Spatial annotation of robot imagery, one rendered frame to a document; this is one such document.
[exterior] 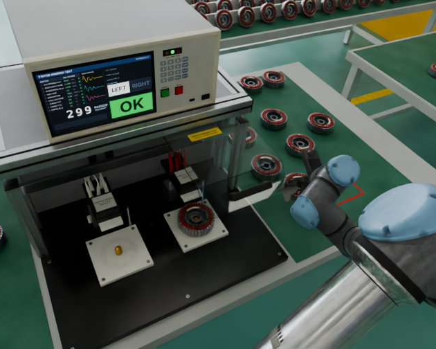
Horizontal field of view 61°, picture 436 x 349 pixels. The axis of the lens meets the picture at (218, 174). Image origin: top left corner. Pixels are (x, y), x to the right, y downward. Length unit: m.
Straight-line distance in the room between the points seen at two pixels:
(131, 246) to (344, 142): 0.96
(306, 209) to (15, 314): 0.77
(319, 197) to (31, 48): 0.70
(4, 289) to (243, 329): 1.08
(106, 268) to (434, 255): 0.81
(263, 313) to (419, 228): 1.44
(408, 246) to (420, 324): 1.64
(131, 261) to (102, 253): 0.09
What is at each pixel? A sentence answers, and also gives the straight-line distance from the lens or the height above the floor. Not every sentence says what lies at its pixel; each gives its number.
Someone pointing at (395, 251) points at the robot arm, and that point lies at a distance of 0.54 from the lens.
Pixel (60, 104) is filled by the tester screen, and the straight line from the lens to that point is 0.89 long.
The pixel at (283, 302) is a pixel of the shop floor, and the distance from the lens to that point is 1.95.
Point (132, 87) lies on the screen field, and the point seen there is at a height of 1.22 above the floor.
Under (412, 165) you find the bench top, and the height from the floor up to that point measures 0.75.
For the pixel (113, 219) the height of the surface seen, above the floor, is 0.88.
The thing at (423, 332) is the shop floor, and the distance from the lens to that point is 2.16.
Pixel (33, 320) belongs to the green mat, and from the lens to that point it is 1.11.
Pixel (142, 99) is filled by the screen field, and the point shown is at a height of 1.18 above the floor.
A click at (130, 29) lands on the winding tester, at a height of 1.32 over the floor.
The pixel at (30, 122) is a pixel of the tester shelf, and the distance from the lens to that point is 1.03.
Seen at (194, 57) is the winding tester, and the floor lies 1.26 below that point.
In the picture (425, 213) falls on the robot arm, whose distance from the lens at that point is 0.53.
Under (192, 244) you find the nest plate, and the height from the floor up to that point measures 0.78.
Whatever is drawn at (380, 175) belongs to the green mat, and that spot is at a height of 0.75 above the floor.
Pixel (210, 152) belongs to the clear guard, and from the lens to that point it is 0.96.
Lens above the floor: 1.71
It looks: 45 degrees down
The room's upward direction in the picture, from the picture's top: 6 degrees clockwise
